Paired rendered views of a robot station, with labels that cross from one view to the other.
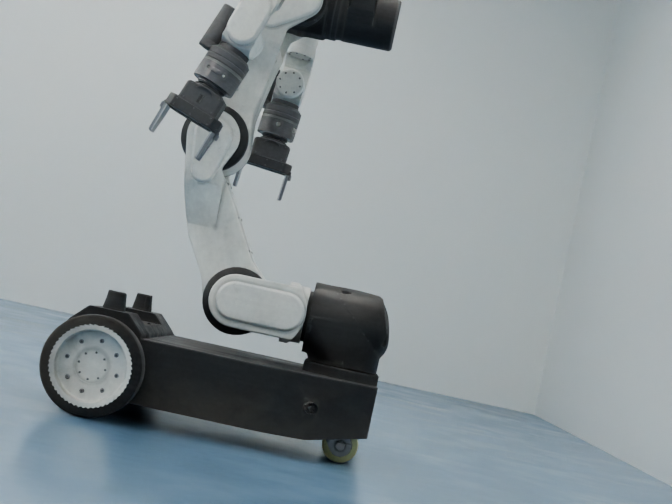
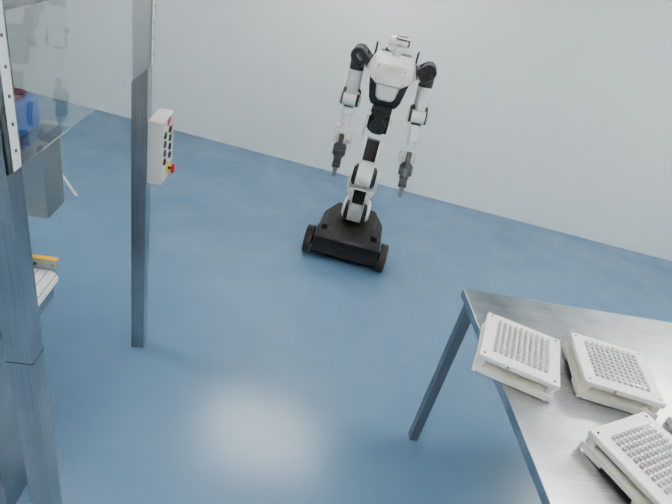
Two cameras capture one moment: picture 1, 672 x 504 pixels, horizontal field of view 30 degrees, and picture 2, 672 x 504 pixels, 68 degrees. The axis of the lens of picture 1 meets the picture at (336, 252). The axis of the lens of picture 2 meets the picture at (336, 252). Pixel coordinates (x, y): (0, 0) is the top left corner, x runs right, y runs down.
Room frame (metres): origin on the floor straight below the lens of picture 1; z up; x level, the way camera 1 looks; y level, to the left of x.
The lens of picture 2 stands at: (2.70, 3.45, 1.85)
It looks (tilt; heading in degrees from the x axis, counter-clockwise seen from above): 31 degrees down; 271
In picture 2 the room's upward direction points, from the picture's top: 14 degrees clockwise
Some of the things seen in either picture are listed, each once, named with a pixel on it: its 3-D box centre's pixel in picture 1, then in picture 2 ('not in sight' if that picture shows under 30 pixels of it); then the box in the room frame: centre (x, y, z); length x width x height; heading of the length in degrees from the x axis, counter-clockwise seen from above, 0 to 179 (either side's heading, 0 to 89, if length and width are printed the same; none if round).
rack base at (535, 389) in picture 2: not in sight; (514, 359); (2.09, 2.14, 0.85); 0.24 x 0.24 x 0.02; 76
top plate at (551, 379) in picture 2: not in sight; (520, 348); (2.09, 2.14, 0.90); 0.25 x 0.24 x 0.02; 76
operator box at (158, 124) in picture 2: not in sight; (160, 146); (3.53, 1.61, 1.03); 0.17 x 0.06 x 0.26; 101
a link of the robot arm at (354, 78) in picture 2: not in sight; (352, 87); (2.92, 0.18, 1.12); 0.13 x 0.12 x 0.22; 179
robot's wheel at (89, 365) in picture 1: (92, 365); (382, 257); (2.45, 0.41, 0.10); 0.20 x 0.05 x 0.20; 89
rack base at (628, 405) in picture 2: not in sight; (606, 378); (1.77, 2.12, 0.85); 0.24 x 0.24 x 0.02; 86
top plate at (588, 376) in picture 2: not in sight; (614, 367); (1.77, 2.12, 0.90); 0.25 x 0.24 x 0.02; 86
